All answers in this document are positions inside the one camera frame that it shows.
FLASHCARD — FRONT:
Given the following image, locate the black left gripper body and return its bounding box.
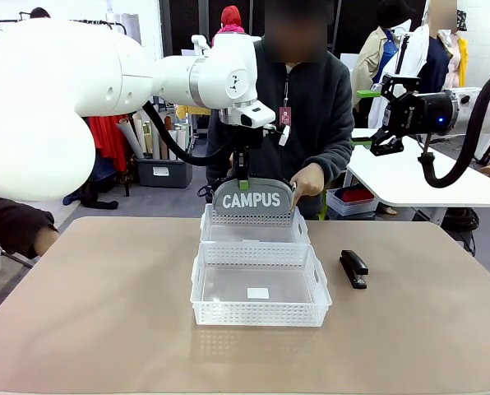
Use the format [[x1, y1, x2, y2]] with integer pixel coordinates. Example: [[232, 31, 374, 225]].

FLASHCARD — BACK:
[[228, 126, 266, 157]]

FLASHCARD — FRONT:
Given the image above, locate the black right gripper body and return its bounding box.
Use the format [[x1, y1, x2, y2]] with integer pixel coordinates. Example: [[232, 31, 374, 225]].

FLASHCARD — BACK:
[[392, 90, 460, 136]]

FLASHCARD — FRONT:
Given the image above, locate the grey Campus pencil case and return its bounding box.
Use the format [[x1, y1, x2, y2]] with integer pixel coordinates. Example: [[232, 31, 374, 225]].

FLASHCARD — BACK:
[[197, 176, 298, 228]]

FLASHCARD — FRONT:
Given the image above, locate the black stapler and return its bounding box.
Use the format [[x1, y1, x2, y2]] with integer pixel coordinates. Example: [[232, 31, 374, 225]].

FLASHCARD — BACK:
[[340, 249, 370, 290]]

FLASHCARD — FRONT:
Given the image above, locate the person's left forearm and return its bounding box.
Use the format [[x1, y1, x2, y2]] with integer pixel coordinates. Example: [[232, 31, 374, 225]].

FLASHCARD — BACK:
[[302, 123, 353, 182]]

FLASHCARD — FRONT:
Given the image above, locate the person's left hand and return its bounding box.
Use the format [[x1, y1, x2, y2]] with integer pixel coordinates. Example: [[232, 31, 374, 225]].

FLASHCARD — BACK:
[[289, 162, 326, 207]]

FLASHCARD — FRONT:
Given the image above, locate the black stand pole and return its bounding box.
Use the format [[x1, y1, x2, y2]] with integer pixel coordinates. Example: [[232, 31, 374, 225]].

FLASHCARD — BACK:
[[395, 35, 410, 75]]

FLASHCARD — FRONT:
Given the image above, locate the white coat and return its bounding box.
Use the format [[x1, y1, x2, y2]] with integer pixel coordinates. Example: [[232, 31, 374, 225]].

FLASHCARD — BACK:
[[370, 24, 431, 124]]

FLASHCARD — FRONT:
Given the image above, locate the mannequin in navy garment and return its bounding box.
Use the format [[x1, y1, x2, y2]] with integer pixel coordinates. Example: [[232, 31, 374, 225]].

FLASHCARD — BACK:
[[428, 0, 460, 94]]

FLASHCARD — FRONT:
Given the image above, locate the mannequin with beige coat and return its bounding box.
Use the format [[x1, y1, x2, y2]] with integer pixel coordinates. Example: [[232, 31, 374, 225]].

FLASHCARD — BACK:
[[351, 0, 418, 112]]

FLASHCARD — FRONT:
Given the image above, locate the white table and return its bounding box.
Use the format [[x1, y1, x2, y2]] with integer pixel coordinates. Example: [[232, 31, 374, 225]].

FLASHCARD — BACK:
[[345, 131, 490, 209]]

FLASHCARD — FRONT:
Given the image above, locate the red fabric item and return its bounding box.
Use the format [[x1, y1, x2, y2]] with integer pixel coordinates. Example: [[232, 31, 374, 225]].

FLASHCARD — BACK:
[[338, 185, 376, 203]]

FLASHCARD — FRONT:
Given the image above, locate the yellow garment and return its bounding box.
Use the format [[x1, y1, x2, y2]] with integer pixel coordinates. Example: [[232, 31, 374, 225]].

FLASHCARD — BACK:
[[454, 36, 470, 90]]

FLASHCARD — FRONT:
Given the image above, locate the yellow bag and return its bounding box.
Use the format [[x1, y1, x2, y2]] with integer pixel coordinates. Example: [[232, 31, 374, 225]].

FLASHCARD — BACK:
[[175, 105, 213, 120]]

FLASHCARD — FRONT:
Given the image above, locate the white perforated plastic basket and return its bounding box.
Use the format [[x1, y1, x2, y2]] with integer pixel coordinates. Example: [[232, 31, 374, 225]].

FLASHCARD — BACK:
[[190, 242, 334, 328], [199, 203, 312, 247]]

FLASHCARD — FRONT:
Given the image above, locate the clear plastic storage box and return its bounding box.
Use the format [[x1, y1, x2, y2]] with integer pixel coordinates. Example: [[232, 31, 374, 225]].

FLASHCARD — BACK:
[[326, 186, 380, 216]]

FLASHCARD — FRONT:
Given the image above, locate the person in dark fleece jacket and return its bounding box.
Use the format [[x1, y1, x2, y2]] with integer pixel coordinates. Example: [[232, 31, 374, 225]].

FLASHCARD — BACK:
[[206, 39, 355, 219]]

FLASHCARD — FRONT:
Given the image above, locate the cream paper roll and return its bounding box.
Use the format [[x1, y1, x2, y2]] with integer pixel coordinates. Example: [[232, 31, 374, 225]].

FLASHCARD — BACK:
[[132, 111, 147, 154]]

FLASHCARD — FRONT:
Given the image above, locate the grey paper roll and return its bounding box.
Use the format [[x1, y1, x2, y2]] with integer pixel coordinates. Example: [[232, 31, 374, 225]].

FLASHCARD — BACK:
[[117, 121, 144, 160]]

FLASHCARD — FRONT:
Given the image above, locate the person's head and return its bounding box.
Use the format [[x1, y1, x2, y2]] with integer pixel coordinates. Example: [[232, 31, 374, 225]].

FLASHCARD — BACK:
[[263, 0, 329, 63]]

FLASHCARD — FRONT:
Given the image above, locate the bystander in red hood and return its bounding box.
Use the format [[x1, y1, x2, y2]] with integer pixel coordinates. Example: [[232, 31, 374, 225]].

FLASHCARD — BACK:
[[211, 4, 246, 36]]

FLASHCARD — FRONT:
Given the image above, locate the long red dress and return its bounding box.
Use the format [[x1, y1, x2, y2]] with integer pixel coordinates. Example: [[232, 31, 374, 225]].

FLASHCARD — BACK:
[[89, 115, 131, 173]]

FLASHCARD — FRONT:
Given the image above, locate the black clothes rack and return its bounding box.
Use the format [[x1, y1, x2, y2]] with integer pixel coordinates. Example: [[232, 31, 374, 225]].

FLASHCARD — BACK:
[[0, 16, 131, 198]]

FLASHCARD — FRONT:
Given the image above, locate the seated bystander in black shorts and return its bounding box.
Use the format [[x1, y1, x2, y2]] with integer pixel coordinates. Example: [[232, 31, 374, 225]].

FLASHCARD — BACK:
[[0, 193, 61, 260]]

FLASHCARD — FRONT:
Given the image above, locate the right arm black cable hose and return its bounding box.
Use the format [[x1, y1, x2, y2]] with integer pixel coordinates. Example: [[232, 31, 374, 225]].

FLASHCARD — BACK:
[[418, 61, 490, 188]]

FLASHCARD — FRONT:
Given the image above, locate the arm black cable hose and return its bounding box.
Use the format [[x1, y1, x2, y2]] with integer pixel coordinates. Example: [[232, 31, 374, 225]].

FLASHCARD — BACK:
[[418, 61, 490, 188], [141, 100, 240, 168]]

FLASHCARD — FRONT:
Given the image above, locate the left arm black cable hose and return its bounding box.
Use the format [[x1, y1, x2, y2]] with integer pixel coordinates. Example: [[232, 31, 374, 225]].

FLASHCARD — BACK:
[[141, 100, 240, 168]]

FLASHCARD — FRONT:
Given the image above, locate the black cable bundle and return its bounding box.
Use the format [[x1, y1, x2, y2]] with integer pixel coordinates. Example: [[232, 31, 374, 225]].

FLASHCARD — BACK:
[[440, 207, 478, 256]]

